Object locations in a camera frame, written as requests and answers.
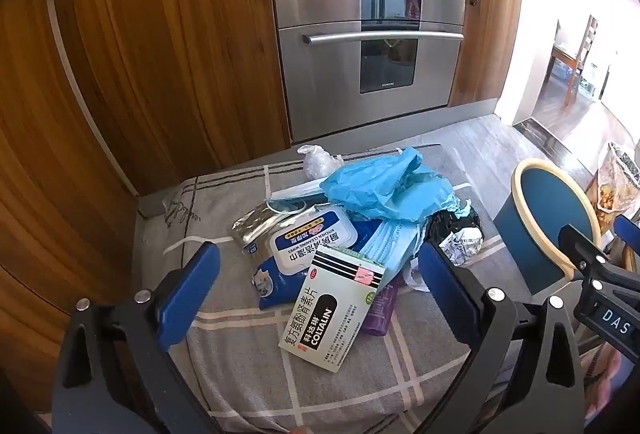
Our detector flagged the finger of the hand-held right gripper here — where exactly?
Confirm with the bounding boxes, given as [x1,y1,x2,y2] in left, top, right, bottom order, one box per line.
[559,224,640,291]
[614,214,640,243]

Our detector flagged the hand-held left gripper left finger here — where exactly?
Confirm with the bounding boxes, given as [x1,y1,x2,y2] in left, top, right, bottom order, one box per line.
[52,241,221,434]

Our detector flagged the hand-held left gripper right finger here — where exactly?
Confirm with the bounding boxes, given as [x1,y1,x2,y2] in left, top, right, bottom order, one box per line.
[417,241,586,434]

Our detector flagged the purple bottle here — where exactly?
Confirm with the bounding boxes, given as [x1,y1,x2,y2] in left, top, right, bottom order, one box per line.
[361,277,401,336]

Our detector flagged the blue bin yellow rim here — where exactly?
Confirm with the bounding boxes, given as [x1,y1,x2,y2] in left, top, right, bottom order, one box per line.
[492,157,603,287]

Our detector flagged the black plastic bag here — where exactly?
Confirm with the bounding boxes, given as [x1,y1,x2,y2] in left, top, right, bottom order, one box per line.
[425,199,486,266]

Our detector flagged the silver foil packet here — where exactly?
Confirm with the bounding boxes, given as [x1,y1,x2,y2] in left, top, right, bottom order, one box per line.
[231,201,282,257]

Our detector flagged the white medicine box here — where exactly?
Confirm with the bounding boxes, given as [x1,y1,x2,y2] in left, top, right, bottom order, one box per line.
[278,247,388,374]

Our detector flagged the blue wet wipes pack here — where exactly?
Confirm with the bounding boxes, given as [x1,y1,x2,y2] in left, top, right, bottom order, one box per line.
[251,207,386,310]

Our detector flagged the blue plastic bag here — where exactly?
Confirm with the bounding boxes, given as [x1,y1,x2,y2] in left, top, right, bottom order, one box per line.
[320,147,461,222]

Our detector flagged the white plastic bag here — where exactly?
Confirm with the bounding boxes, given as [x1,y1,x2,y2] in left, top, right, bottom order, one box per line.
[297,144,346,180]

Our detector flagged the snack bag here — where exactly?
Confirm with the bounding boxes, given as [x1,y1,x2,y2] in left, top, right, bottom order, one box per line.
[582,141,640,235]

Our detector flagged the grey checked blanket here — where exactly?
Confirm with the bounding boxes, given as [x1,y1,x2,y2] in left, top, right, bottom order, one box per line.
[135,144,591,434]

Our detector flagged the wooden table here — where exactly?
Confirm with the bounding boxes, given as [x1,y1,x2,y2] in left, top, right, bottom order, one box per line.
[547,42,583,81]

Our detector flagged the wooden chair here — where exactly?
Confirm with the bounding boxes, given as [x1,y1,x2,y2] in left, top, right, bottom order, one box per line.
[565,14,601,108]

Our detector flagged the wooden cabinet door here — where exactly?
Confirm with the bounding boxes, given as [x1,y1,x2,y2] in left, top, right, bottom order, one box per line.
[52,0,292,197]
[0,0,141,415]
[447,0,529,110]

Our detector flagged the stainless steel oven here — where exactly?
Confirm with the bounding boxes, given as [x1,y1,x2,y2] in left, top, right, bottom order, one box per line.
[265,0,473,147]

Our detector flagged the steel oven handle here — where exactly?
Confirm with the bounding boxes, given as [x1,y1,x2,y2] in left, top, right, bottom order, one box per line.
[302,31,466,46]

